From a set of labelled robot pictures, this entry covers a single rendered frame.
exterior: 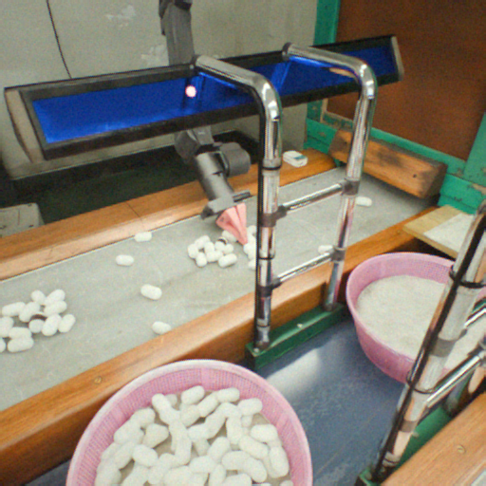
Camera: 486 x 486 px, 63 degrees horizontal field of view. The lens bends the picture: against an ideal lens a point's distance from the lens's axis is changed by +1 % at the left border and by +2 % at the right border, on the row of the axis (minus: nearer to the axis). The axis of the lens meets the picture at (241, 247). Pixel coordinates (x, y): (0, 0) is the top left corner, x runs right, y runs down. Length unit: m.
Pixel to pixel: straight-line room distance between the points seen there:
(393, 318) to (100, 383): 0.47
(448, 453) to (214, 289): 0.42
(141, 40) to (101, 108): 2.34
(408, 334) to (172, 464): 0.40
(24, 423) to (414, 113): 0.93
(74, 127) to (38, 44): 2.20
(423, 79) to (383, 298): 0.50
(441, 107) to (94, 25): 2.15
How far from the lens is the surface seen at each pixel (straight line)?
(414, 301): 0.76
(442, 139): 0.99
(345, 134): 1.09
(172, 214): 0.91
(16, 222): 1.59
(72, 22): 2.71
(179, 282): 0.74
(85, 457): 0.55
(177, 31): 1.04
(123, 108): 0.51
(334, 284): 0.68
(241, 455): 0.53
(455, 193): 0.99
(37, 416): 0.59
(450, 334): 0.37
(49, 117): 0.49
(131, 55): 2.82
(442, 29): 0.98
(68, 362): 0.66
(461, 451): 0.57
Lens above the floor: 1.22
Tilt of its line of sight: 36 degrees down
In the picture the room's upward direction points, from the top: straight up
